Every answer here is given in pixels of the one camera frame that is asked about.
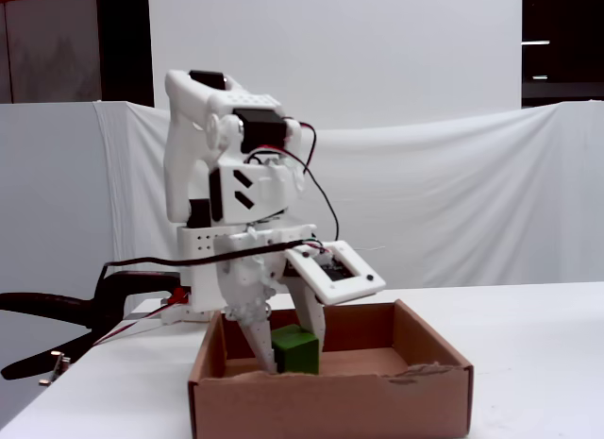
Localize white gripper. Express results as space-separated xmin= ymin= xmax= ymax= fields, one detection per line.
xmin=176 ymin=223 xmax=327 ymax=376

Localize green cube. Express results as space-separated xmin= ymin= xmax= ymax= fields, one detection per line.
xmin=270 ymin=323 xmax=322 ymax=377

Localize brown cardboard box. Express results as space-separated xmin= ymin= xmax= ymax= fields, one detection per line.
xmin=187 ymin=298 xmax=475 ymax=439

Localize white draped cloth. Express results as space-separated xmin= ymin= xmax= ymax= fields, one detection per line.
xmin=92 ymin=100 xmax=604 ymax=298

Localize black table clamp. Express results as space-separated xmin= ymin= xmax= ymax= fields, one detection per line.
xmin=0 ymin=263 xmax=184 ymax=387

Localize grey partition panel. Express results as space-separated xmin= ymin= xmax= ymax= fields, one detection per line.
xmin=0 ymin=102 xmax=112 ymax=301

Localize white backdrop panel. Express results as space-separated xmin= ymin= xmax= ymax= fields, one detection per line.
xmin=147 ymin=0 xmax=524 ymax=131

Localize brown cabinet door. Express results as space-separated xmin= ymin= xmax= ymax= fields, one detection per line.
xmin=0 ymin=0 xmax=103 ymax=105

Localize white framed camera module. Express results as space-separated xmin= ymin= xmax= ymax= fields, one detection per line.
xmin=283 ymin=240 xmax=387 ymax=307

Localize black camera cable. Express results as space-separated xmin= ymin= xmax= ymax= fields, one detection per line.
xmin=100 ymin=239 xmax=325 ymax=275

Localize red and black servo wire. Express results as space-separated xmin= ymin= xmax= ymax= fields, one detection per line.
xmin=244 ymin=121 xmax=341 ymax=245

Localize red and white base wires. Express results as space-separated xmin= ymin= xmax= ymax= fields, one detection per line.
xmin=92 ymin=287 xmax=191 ymax=349

